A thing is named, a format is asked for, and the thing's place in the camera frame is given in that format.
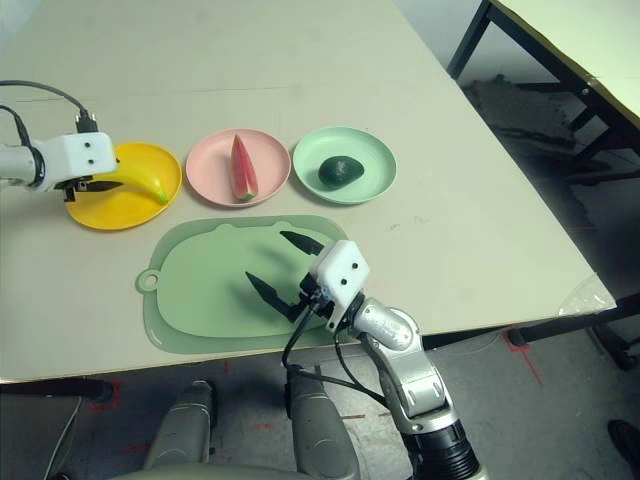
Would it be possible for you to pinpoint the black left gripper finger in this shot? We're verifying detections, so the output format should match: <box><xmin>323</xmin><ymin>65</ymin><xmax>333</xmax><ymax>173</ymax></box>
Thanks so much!
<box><xmin>62</xmin><ymin>179</ymin><xmax>125</xmax><ymax>204</ymax></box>

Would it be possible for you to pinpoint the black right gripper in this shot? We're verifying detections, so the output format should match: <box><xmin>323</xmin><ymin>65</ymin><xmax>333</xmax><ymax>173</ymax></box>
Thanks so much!
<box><xmin>244</xmin><ymin>229</ymin><xmax>336</xmax><ymax>324</ymax></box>

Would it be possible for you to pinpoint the yellow toy banana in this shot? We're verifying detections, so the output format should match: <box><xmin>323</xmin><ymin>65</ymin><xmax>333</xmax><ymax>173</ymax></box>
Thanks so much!
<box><xmin>92</xmin><ymin>159</ymin><xmax>170</xmax><ymax>205</ymax></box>

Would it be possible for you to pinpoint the red toy watermelon slice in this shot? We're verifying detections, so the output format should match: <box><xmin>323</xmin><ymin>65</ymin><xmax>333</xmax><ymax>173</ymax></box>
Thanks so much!
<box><xmin>229</xmin><ymin>133</ymin><xmax>260</xmax><ymax>203</ymax></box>

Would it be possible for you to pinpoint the dark green toy avocado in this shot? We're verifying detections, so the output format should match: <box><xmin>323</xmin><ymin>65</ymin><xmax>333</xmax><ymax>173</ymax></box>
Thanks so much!
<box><xmin>318</xmin><ymin>154</ymin><xmax>364</xmax><ymax>191</ymax></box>

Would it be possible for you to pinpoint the yellow plastic plate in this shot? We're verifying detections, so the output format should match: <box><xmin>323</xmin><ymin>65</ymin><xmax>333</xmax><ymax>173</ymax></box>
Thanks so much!
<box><xmin>66</xmin><ymin>142</ymin><xmax>183</xmax><ymax>232</ymax></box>

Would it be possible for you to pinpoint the green silicone cutting mat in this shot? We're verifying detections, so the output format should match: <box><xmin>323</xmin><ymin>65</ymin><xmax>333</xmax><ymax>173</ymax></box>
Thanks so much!
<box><xmin>135</xmin><ymin>213</ymin><xmax>351</xmax><ymax>355</ymax></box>

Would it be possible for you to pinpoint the pink plastic plate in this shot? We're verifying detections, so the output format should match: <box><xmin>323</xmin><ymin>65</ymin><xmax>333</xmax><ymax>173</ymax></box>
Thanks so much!
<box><xmin>185</xmin><ymin>128</ymin><xmax>292</xmax><ymax>208</ymax></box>

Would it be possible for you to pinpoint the mint green plastic plate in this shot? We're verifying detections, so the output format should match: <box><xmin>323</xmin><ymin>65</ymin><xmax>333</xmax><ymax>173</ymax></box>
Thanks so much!
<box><xmin>292</xmin><ymin>126</ymin><xmax>398</xmax><ymax>206</ymax></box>

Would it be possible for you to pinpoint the grey robot right leg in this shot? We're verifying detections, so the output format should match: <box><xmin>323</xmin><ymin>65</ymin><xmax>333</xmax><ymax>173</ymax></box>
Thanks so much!
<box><xmin>284</xmin><ymin>364</ymin><xmax>371</xmax><ymax>474</ymax></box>

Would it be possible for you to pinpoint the grey robot leg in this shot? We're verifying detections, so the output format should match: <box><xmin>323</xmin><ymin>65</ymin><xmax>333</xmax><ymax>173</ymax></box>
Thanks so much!
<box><xmin>142</xmin><ymin>379</ymin><xmax>219</xmax><ymax>471</ymax></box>
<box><xmin>284</xmin><ymin>364</ymin><xmax>371</xmax><ymax>474</ymax></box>

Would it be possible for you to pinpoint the grey robot left leg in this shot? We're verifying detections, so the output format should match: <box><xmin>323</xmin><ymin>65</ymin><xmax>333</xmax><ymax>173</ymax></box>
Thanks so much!
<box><xmin>142</xmin><ymin>379</ymin><xmax>219</xmax><ymax>471</ymax></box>

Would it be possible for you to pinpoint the grey robot torso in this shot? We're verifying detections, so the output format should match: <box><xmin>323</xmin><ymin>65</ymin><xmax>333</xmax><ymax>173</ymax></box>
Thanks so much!
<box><xmin>107</xmin><ymin>462</ymin><xmax>416</xmax><ymax>480</ymax></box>

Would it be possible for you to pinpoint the clear plastic corner guard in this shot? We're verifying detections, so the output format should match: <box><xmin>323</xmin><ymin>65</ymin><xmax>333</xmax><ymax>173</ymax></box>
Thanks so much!
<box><xmin>559</xmin><ymin>274</ymin><xmax>617</xmax><ymax>317</ymax></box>

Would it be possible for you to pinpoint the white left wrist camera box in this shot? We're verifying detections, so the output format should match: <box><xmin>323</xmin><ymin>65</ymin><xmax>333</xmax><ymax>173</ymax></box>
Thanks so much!
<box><xmin>32</xmin><ymin>131</ymin><xmax>119</xmax><ymax>194</ymax></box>

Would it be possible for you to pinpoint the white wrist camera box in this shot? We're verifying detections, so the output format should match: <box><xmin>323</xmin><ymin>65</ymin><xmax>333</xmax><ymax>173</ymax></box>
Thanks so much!
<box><xmin>308</xmin><ymin>239</ymin><xmax>371</xmax><ymax>332</ymax></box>
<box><xmin>32</xmin><ymin>131</ymin><xmax>119</xmax><ymax>194</ymax></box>

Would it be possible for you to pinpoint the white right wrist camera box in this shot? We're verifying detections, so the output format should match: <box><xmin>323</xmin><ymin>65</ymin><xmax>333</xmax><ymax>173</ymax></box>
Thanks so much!
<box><xmin>308</xmin><ymin>239</ymin><xmax>371</xmax><ymax>332</ymax></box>

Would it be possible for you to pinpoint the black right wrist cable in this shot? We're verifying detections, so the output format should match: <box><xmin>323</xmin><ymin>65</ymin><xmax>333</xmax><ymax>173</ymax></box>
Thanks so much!
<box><xmin>281</xmin><ymin>299</ymin><xmax>396</xmax><ymax>411</ymax></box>

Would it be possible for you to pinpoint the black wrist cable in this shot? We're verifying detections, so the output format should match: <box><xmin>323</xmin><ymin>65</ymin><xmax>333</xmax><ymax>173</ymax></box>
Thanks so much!
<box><xmin>281</xmin><ymin>299</ymin><xmax>396</xmax><ymax>411</ymax></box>
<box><xmin>0</xmin><ymin>79</ymin><xmax>99</xmax><ymax>151</ymax></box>

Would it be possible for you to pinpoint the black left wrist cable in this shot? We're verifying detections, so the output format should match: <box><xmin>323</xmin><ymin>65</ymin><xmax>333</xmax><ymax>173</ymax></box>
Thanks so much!
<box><xmin>0</xmin><ymin>79</ymin><xmax>99</xmax><ymax>151</ymax></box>

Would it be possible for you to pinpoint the black table frame bar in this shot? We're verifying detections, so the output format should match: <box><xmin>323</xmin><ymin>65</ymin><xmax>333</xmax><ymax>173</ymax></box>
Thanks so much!
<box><xmin>422</xmin><ymin>292</ymin><xmax>640</xmax><ymax>371</ymax></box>
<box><xmin>0</xmin><ymin>377</ymin><xmax>114</xmax><ymax>401</ymax></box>

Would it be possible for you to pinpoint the beige table with black frame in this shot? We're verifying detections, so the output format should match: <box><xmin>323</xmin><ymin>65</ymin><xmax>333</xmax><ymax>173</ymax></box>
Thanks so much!
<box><xmin>446</xmin><ymin>0</ymin><xmax>640</xmax><ymax>179</ymax></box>

